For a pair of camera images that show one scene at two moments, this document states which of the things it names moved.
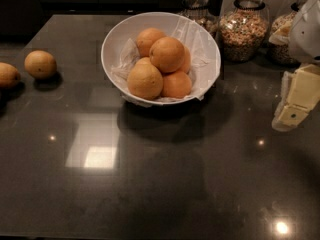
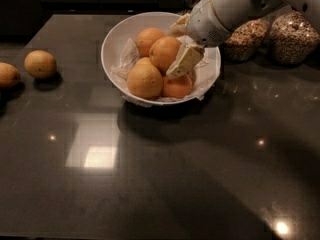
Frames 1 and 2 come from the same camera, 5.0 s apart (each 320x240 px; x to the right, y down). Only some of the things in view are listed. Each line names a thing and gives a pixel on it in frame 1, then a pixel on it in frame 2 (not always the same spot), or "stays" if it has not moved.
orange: x=167 y=54 stays
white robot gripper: x=307 y=37 → x=203 y=20
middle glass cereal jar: x=243 y=30 stays
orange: x=176 y=85 stays
